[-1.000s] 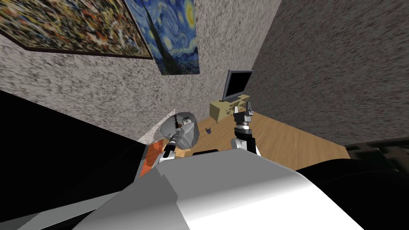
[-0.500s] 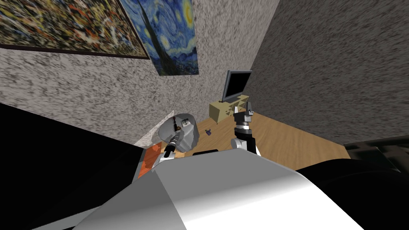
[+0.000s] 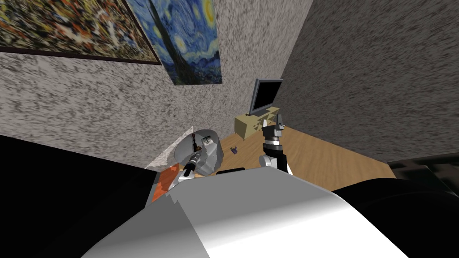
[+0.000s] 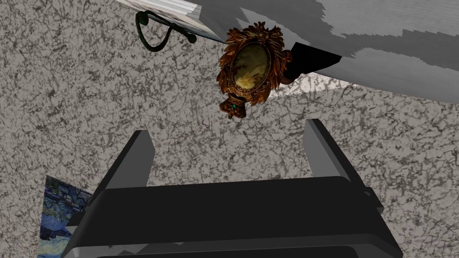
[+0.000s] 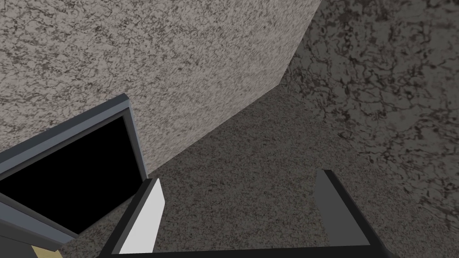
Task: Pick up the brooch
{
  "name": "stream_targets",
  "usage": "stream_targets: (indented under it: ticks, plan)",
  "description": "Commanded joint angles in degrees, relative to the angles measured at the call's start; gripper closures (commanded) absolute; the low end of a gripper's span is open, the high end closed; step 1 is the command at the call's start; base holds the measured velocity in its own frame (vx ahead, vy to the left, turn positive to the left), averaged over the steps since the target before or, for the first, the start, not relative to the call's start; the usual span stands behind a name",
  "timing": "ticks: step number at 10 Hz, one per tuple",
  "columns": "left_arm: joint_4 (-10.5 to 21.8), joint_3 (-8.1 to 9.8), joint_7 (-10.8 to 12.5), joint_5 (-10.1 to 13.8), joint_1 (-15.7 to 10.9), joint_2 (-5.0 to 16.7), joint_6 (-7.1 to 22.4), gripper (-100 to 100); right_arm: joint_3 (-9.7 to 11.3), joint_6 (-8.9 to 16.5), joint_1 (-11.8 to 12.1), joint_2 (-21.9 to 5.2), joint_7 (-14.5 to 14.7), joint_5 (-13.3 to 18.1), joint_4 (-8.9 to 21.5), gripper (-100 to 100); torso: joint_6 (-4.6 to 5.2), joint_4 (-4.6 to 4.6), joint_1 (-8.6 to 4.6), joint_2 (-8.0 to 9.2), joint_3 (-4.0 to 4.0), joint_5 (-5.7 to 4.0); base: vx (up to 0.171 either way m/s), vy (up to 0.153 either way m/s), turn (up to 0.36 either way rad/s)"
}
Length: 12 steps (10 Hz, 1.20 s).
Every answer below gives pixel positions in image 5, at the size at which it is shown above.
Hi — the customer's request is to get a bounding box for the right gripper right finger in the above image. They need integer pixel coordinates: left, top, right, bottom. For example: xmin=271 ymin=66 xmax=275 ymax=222
xmin=314 ymin=169 xmax=389 ymax=250

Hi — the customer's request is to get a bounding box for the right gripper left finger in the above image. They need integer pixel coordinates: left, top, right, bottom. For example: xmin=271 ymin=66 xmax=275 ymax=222
xmin=99 ymin=177 xmax=166 ymax=255

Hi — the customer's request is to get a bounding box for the grey appliance with black opening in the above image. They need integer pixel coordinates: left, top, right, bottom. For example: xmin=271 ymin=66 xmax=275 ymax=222
xmin=0 ymin=93 xmax=148 ymax=258

